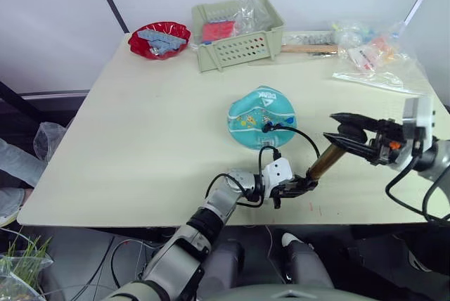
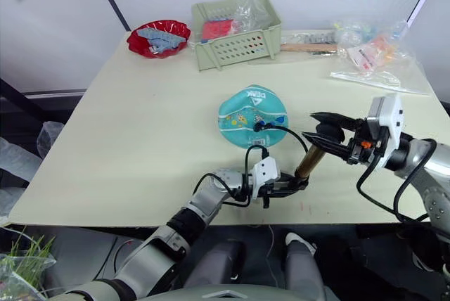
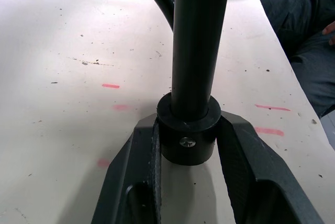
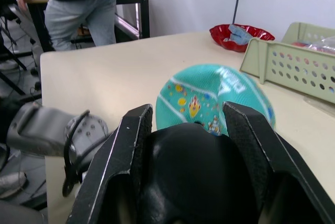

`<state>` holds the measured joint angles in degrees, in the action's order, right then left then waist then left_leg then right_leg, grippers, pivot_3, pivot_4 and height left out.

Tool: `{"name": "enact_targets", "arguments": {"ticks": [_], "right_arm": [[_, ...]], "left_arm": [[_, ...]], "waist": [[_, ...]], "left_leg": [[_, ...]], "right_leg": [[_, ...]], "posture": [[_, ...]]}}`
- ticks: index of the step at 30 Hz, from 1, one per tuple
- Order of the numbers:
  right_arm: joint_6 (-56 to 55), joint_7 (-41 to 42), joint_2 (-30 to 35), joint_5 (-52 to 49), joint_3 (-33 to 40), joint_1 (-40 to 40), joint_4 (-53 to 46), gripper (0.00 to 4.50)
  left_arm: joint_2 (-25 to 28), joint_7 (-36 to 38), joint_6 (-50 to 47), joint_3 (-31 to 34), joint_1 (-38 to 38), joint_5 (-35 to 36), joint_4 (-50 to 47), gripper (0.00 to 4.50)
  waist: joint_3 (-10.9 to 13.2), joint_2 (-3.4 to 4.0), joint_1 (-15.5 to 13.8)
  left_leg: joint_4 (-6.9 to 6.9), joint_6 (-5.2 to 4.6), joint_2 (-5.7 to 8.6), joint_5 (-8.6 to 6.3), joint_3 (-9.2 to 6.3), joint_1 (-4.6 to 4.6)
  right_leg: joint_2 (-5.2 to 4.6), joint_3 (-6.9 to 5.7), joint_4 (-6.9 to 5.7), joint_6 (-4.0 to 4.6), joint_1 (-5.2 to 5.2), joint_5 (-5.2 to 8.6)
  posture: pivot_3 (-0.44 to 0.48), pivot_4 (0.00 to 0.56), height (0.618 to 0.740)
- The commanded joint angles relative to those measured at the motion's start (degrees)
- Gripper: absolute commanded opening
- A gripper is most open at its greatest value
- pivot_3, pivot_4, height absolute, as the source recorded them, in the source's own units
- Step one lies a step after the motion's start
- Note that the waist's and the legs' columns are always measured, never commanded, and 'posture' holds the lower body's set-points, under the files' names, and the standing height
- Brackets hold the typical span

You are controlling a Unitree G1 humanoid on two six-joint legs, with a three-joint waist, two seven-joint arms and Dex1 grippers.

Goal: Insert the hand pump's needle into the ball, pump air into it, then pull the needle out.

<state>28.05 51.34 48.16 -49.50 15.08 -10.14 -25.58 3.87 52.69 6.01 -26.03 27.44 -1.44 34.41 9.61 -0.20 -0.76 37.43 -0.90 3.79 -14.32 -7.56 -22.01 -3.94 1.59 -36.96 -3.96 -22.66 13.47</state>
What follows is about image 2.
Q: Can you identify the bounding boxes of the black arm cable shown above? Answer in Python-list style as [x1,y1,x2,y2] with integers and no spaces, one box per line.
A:
[191,144,271,209]
[356,139,437,225]

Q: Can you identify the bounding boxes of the deflated teal printed ball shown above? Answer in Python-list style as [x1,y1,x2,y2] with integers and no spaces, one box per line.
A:
[217,84,291,149]

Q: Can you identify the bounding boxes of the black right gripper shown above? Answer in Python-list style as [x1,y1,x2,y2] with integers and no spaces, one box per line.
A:
[301,111,390,167]

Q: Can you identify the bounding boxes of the crumpled clear plastic bag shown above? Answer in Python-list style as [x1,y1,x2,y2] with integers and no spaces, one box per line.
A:
[229,0,269,34]

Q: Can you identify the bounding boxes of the green grass in clear bag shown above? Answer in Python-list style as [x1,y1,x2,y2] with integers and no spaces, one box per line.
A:
[0,225,58,301]

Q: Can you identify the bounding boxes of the clear zip bag orange items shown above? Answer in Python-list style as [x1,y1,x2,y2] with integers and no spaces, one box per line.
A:
[329,32,430,97]

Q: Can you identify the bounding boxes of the white printed packet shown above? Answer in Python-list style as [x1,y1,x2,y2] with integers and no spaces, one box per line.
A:
[345,45,378,70]

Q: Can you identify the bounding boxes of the red flat block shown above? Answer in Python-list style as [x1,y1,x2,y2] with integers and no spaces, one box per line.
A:
[200,18,236,43]

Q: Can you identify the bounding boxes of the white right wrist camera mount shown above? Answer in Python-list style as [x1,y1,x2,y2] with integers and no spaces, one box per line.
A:
[366,93,404,170]

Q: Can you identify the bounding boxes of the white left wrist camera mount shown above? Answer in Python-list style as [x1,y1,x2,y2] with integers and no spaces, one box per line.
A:
[250,156,281,200]

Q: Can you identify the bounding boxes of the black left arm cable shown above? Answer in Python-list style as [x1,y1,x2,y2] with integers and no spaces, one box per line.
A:
[191,144,271,209]

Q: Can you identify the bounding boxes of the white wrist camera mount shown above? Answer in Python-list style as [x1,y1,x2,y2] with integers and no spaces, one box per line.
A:
[366,93,404,170]
[250,156,281,200]

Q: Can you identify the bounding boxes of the black pump hose with needle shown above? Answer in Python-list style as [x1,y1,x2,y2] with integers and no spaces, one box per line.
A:
[252,122,309,156]

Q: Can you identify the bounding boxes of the red plastic bowl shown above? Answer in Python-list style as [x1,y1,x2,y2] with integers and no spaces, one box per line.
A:
[126,18,192,60]

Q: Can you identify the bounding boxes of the grey robot torso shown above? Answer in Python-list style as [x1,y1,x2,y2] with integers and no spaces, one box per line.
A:
[139,283,300,301]

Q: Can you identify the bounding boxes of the thin black floor cable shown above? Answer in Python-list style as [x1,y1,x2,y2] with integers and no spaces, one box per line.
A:
[94,236,143,283]

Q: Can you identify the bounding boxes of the black frame bar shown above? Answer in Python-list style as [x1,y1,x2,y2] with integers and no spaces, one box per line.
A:
[0,77,86,129]

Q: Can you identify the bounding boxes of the clear bag with colourful bits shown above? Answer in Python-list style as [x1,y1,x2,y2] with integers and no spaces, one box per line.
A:
[333,18,411,46]

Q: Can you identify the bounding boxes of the grey robot leg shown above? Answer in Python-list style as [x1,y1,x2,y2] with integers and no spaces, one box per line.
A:
[283,231,327,300]
[184,240,248,290]

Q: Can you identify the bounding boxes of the blue-grey blocks pile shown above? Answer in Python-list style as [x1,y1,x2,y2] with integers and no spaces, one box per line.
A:
[134,25,188,54]

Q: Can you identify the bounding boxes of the bronze hand pump black handle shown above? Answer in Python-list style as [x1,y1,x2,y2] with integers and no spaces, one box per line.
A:
[294,120,346,189]

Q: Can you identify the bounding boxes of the grey left robot leg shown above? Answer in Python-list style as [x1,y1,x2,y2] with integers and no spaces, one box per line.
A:
[184,240,248,290]

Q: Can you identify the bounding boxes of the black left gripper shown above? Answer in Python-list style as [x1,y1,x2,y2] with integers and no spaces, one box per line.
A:
[259,172,310,209]

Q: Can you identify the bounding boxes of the translucent plastic sheet bundle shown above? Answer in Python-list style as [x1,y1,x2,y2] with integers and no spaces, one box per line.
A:
[0,120,66,226]

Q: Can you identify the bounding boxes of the clear bag with dark pieces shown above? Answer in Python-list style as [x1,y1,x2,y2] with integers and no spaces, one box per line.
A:
[280,29,339,58]

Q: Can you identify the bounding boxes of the pale green perforated basket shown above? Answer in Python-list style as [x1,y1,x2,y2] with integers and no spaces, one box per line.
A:
[191,0,283,72]

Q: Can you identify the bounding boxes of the wooden stick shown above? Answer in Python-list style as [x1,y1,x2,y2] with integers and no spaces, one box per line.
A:
[281,44,339,53]

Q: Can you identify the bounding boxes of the grey right robot leg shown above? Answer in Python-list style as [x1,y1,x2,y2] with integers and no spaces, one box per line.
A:
[283,231,327,300]

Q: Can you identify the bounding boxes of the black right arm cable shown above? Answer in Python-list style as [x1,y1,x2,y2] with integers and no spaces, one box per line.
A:
[356,139,437,225]

